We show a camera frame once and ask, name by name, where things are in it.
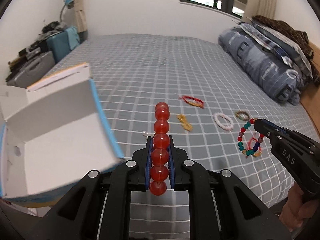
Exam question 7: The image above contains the clutter pile on suitcases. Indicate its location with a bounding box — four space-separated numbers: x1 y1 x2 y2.
5 21 67 82

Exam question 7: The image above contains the grey suitcase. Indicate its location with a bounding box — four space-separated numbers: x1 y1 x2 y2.
7 51 55 88

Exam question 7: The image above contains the brown fuzzy blanket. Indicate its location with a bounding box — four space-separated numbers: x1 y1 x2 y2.
252 15 316 83

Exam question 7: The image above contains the teal cloth on suitcase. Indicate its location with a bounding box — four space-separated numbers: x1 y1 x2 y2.
66 26 80 51

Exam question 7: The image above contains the pink white bead bracelet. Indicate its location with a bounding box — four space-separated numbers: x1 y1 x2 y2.
213 112 234 131

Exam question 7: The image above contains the brown wooden bead bracelet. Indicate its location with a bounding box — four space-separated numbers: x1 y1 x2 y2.
235 110 251 122

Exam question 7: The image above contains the teal suitcase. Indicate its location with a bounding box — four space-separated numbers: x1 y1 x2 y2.
46 30 71 63

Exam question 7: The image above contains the beige left curtain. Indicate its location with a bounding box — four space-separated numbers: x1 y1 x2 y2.
73 0 87 33

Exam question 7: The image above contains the yellow bead bracelet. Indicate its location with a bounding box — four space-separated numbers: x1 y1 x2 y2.
176 114 194 132

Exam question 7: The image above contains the rolled blue grey duvet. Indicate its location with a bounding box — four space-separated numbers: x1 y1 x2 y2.
218 23 303 105

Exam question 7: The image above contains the grey checked bed sheet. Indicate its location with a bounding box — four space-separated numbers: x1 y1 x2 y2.
52 34 318 207

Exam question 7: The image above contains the right hand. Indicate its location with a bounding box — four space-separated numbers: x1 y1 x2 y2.
279 182 319 232

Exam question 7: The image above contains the red string gold charm bracelet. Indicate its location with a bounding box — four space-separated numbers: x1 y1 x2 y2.
246 135 263 158

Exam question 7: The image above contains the blue desk lamp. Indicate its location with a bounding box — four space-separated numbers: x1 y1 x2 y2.
60 0 74 22

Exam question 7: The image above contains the patterned grey pillow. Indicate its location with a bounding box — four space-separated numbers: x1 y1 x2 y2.
239 21 313 79

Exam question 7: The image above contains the red large bead bracelet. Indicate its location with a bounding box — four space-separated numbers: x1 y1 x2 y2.
149 102 171 196

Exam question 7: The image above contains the wooden headboard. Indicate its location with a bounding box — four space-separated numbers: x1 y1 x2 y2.
300 42 320 134

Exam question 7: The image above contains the multicolour bead bracelet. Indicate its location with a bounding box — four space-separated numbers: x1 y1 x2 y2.
237 118 265 157

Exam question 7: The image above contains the red cord bracelet gold plate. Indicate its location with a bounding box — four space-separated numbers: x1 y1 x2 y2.
179 95 204 109

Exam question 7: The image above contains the white blue cardboard box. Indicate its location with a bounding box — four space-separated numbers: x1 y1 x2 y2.
1 63 125 208

